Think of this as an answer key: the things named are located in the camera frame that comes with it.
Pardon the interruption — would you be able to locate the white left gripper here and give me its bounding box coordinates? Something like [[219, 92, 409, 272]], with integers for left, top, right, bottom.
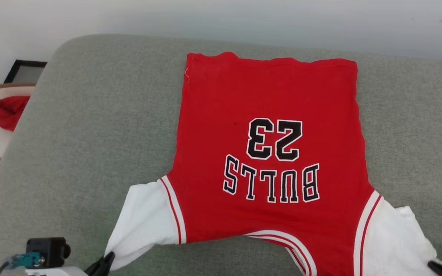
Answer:
[[23, 251, 115, 276]]

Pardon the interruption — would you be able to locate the red Bulls 23 jersey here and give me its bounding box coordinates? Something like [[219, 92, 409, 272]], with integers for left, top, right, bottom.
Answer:
[[104, 52, 442, 276]]

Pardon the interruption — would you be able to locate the plain red garment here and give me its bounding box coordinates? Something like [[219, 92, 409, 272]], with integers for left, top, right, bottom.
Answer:
[[0, 96, 31, 132]]

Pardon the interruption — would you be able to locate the teal left camera connector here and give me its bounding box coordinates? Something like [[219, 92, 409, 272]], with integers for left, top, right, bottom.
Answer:
[[8, 252, 46, 269]]

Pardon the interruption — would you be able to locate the black rectangular frame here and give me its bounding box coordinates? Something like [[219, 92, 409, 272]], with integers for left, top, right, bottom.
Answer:
[[4, 59, 48, 84]]

